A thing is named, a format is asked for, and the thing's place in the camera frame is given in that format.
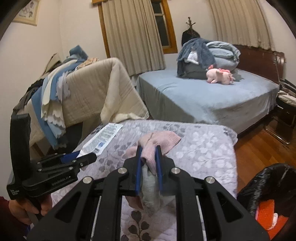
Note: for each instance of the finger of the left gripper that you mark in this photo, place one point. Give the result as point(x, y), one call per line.
point(74, 160)
point(56, 159)

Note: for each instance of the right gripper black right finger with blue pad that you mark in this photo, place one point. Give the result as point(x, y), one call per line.
point(205, 210)

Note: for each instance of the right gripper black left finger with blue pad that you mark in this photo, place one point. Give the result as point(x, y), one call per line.
point(91, 210)

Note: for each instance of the white toothpaste tube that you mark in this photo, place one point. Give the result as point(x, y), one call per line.
point(100, 139)

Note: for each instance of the orange foam net sleeve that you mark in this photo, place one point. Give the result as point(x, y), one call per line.
point(269, 219)

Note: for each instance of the grey sock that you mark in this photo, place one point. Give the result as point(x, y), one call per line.
point(151, 199)

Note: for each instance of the pink knitted sock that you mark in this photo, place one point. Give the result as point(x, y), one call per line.
point(149, 142)

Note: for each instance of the black trash bag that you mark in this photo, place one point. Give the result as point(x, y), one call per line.
point(276, 182)

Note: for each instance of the person's left hand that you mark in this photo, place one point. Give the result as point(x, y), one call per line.
point(20, 209)

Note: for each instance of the blue white scalloped cloth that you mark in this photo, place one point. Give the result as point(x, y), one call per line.
point(47, 101)

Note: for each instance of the purple floral quilted bed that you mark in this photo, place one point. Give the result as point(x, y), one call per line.
point(204, 150)

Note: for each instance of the beige blanket over furniture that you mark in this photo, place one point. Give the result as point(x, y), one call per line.
point(103, 88)

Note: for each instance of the blue sheeted bed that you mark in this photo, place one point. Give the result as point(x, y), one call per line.
point(237, 106)

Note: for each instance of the black metal chair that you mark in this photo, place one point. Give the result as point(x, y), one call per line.
point(282, 118)

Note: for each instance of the pink plush toy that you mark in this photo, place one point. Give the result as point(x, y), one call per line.
point(218, 75)

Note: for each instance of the beige left curtain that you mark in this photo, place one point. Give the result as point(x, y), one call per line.
point(133, 36)

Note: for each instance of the beige curtain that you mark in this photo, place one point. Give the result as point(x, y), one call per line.
point(133, 36)
point(242, 22)

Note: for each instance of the folded blue grey bedding pile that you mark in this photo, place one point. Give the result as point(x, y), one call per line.
point(198, 55)

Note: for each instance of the dark wooden headboard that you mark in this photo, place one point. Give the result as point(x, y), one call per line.
point(265, 63)

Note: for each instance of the wooden framed window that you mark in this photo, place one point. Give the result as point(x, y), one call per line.
point(165, 26)

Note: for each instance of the coat rack with dark coat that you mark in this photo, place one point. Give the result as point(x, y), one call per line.
point(190, 33)

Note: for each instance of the beige right curtain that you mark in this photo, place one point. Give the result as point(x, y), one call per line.
point(242, 22)

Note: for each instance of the framed wall picture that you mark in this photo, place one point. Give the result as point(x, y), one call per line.
point(28, 14)

